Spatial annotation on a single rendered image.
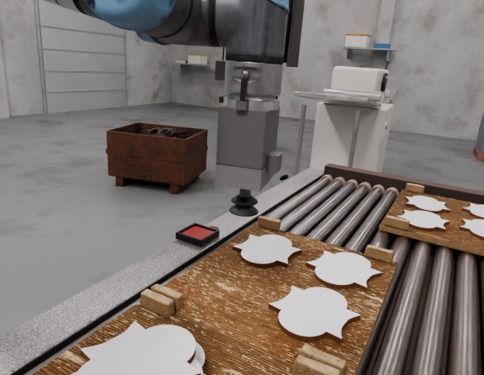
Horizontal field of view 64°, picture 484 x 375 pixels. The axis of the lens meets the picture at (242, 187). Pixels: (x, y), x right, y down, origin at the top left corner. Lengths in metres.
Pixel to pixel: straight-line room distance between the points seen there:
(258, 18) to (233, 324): 0.44
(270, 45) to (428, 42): 9.78
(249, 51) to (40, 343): 0.51
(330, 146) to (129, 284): 3.75
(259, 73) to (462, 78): 9.77
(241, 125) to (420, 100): 9.79
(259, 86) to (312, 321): 0.37
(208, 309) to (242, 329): 0.07
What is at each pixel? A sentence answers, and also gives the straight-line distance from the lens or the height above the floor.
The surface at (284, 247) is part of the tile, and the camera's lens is 0.87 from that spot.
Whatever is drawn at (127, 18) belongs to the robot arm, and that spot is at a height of 1.36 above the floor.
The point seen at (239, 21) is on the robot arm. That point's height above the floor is 1.37.
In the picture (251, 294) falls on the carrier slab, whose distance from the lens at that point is 0.71.
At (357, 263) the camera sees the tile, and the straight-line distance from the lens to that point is 0.85.
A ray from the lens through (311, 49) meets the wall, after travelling 10.74.
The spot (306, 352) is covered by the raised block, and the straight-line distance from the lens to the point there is 0.57.
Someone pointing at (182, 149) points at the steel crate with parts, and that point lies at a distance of 3.87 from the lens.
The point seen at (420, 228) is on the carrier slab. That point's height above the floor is 0.94.
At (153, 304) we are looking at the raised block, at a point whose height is 0.95.
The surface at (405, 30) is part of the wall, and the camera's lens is 10.31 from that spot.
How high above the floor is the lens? 1.32
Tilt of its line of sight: 18 degrees down
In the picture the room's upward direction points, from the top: 4 degrees clockwise
